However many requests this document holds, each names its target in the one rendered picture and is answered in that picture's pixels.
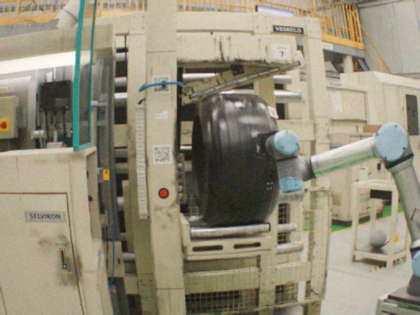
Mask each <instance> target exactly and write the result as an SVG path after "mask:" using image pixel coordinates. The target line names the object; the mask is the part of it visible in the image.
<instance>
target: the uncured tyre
mask: <svg viewBox="0 0 420 315"><path fill-rule="evenodd" d="M267 106H269V107H270V105H269V104H268V103H267V102H266V101H265V100H264V99H263V98H261V97H259V96H258V95H255V94H244V93H228V94H209V95H206V96H205V97H204V98H202V99H201V100H200V101H199V102H198V103H197V104H196V108H195V111H194V123H193V132H192V169H193V181H194V194H195V199H196V203H197V209H198V213H199V217H200V219H201V220H203V221H205V222H206V223H207V224H208V225H209V226H229V225H244V224H245V223H259V222H265V221H266V220H267V219H268V218H269V217H270V216H271V215H272V213H273V212H274V210H275V208H276V205H277V202H278V198H279V193H280V191H281V185H280V182H279V181H280V180H279V176H277V180H276V181H274V186H273V190H268V191H266V185H267V182H266V181H265V179H264V177H263V175H264V169H265V163H266V158H257V157H253V154H254V153H256V152H257V134H258V133H268V132H269V131H270V130H275V131H279V128H278V124H277V123H276V118H275V117H272V116H270V114H269V111H268V108H267ZM240 174H247V175H244V176H228V175H240ZM245 220H252V221H251V222H245Z"/></svg>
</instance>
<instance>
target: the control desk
mask: <svg viewBox="0 0 420 315"><path fill-rule="evenodd" d="M101 237H102V227H101V225H100V212H99V205H98V185H97V163H96V147H94V146H89V147H87V148H82V149H81V150H77V151H74V150H73V148H55V149H35V150H16V151H10V152H5V153H0V313H1V315H113V309H112V302H111V295H110V287H109V281H108V278H107V269H106V261H105V254H104V250H103V239H101Z"/></svg>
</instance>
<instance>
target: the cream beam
mask: <svg viewBox="0 0 420 315"><path fill-rule="evenodd" d="M273 44H284V45H290V60H286V59H274V49H273ZM176 63H186V66H185V68H231V65H243V64H244V66H268V67H284V68H286V67H288V66H292V65H294V46H293V44H292V39H291V38H280V37H267V36H250V35H217V34H203V35H177V36H176Z"/></svg>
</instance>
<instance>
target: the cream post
mask: <svg viewBox="0 0 420 315"><path fill-rule="evenodd" d="M176 13H177V10H176V0H148V7H147V14H148V16H147V27H146V35H147V38H146V50H145V55H146V63H145V77H146V78H145V86H146V85H149V84H153V81H152V76H159V75H170V82H177V80H176V32H177V31H176ZM145 101H146V102H145V107H146V111H145V123H144V125H145V152H146V160H147V163H146V176H147V191H148V212H149V225H150V239H151V250H152V256H153V271H154V284H155V293H156V296H157V309H158V315H186V313H185V288H184V271H183V261H182V246H181V240H180V191H179V171H178V168H177V165H179V163H177V147H178V136H177V107H176V84H170V93H154V94H153V86H151V87H150V88H147V89H146V90H145ZM162 111H167V118H164V119H156V115H155V112H162ZM168 144H170V145H171V163H153V145H168ZM163 189H164V190H166V191H167V196H166V197H165V198H163V197H162V196H161V195H160V192H161V190H163Z"/></svg>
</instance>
